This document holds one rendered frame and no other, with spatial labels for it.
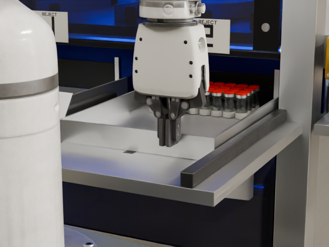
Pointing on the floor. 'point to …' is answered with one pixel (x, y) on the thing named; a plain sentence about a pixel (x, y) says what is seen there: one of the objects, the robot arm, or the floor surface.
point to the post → (296, 21)
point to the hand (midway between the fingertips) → (169, 131)
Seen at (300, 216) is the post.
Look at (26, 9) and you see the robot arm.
